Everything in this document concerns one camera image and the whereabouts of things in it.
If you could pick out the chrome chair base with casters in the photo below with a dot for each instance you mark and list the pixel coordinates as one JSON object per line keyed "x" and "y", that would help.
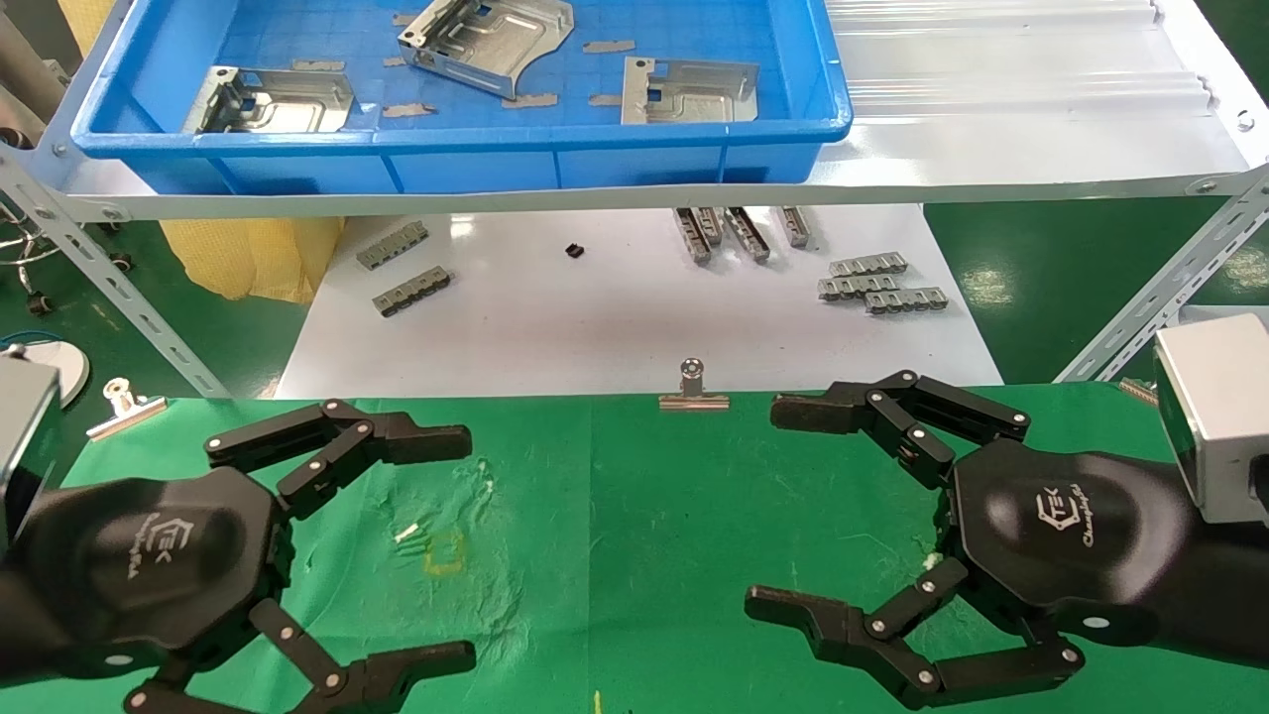
{"x": 40, "y": 303}

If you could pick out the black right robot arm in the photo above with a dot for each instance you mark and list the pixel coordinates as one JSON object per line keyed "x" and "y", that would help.
{"x": 1229, "y": 595}

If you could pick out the small white scrap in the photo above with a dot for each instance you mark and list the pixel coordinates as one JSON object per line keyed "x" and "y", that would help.
{"x": 406, "y": 533}

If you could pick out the stamped sheet metal part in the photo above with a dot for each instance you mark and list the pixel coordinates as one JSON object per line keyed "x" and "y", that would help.
{"x": 694, "y": 99}
{"x": 486, "y": 50}
{"x": 288, "y": 109}

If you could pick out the small grey metal rail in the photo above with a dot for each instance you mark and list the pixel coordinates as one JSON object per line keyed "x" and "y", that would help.
{"x": 411, "y": 292}
{"x": 907, "y": 300}
{"x": 692, "y": 236}
{"x": 748, "y": 234}
{"x": 795, "y": 226}
{"x": 710, "y": 224}
{"x": 867, "y": 265}
{"x": 858, "y": 288}
{"x": 393, "y": 245}

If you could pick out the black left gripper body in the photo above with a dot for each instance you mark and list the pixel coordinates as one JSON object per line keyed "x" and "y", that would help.
{"x": 149, "y": 560}

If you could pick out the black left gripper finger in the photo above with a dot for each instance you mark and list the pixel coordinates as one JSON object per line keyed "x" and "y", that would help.
{"x": 397, "y": 674}
{"x": 397, "y": 436}

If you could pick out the white metal shelf rack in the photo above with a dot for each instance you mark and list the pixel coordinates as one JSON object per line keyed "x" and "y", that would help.
{"x": 991, "y": 164}

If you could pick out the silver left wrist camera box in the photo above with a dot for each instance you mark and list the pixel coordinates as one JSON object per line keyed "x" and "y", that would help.
{"x": 20, "y": 426}

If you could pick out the green cloth mat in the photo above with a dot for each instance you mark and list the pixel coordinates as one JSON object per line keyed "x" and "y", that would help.
{"x": 644, "y": 516}

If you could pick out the yellow mesh bag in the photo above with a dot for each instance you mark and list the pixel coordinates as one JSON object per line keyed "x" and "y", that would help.
{"x": 248, "y": 258}

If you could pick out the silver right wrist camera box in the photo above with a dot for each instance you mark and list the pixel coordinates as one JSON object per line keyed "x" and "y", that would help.
{"x": 1224, "y": 416}

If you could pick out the white round base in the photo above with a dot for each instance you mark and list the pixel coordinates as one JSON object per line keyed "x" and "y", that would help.
{"x": 69, "y": 372}

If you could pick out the blue plastic bin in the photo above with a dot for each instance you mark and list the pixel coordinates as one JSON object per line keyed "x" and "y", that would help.
{"x": 476, "y": 164}

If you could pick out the small black block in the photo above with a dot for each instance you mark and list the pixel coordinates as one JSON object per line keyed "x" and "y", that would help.
{"x": 574, "y": 251}

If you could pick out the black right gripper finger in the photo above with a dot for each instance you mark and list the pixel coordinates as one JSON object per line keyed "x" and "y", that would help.
{"x": 843, "y": 409}
{"x": 833, "y": 625}

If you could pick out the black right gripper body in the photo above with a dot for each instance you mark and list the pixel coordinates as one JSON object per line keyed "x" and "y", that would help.
{"x": 1071, "y": 535}

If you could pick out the clear corrugated plastic sheet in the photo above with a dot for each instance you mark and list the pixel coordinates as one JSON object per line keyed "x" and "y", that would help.
{"x": 991, "y": 59}

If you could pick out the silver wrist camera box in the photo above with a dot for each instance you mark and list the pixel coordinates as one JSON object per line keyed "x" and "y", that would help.
{"x": 20, "y": 426}
{"x": 1224, "y": 416}

